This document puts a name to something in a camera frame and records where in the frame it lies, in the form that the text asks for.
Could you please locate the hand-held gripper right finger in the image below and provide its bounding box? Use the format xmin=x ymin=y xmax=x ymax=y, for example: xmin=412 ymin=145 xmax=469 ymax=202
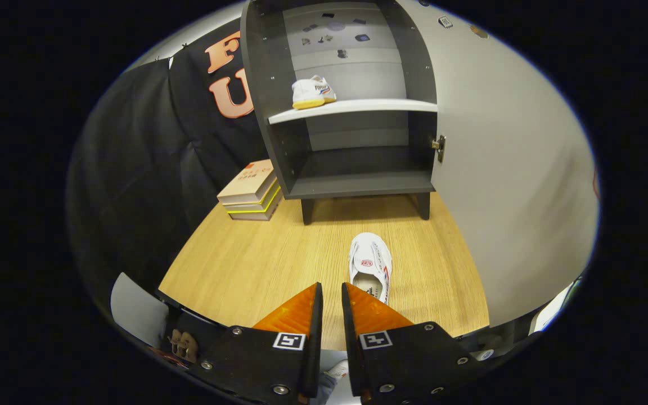
xmin=341 ymin=282 xmax=491 ymax=405

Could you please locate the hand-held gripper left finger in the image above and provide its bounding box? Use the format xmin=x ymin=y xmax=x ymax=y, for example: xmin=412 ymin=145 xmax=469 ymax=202
xmin=199 ymin=282 xmax=325 ymax=405

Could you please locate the white canvas shoe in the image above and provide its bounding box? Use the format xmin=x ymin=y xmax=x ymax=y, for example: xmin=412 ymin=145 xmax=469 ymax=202
xmin=349 ymin=232 xmax=393 ymax=305
xmin=291 ymin=75 xmax=337 ymax=110

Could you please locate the dark grey shoe cabinet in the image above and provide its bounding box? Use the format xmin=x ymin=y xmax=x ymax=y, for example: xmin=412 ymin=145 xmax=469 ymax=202
xmin=240 ymin=0 xmax=447 ymax=226

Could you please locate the person's leg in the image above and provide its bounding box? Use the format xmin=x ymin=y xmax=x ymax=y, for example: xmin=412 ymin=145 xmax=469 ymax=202
xmin=312 ymin=350 xmax=358 ymax=405

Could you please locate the grey book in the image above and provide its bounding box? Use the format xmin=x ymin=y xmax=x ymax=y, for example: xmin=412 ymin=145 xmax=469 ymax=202
xmin=228 ymin=194 xmax=283 ymax=222

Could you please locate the yellow edged book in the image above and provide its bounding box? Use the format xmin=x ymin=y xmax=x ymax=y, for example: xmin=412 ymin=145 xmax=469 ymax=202
xmin=223 ymin=179 xmax=281 ymax=214

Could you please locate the tan cover book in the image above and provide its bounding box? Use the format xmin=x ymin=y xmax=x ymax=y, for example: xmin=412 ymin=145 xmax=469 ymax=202
xmin=217 ymin=159 xmax=277 ymax=206

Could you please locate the white and green object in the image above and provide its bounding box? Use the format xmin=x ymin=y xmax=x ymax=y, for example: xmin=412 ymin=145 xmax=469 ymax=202
xmin=529 ymin=281 xmax=578 ymax=336

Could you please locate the black backdrop cloth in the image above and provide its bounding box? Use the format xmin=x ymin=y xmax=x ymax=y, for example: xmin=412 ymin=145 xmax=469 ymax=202
xmin=65 ymin=20 xmax=288 ymax=321

